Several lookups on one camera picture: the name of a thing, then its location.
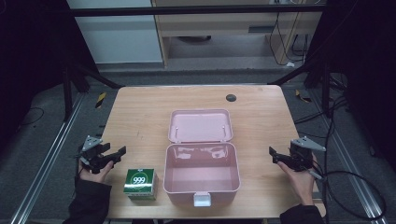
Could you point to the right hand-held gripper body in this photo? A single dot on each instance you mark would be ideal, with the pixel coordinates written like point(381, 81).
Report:
point(302, 154)

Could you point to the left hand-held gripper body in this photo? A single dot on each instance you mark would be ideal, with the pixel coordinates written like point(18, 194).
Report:
point(93, 151)

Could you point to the person's left hand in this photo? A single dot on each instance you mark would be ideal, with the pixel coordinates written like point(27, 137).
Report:
point(96, 175)

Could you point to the person's right hand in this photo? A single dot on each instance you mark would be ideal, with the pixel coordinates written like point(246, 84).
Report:
point(297, 183)

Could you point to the green and white carton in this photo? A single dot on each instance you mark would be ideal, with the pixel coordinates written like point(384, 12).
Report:
point(140, 183)

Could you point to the yellow and black tape strip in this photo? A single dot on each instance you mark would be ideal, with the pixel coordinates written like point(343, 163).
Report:
point(100, 100)
point(302, 96)

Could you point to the black metal stand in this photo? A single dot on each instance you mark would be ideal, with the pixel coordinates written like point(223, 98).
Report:
point(317, 81)
point(70, 93)

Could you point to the black round table grommet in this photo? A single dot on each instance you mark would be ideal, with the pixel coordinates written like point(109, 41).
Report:
point(231, 98)

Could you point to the pink plastic box with lid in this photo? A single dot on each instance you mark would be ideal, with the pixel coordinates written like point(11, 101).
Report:
point(201, 161)

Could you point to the white cabinet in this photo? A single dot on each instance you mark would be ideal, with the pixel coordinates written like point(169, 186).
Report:
point(118, 37)

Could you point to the silver floor rail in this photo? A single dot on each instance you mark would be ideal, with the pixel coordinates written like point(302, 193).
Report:
point(46, 161)
point(348, 161)

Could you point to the black metal frame bar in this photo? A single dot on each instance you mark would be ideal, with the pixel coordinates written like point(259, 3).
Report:
point(193, 11)

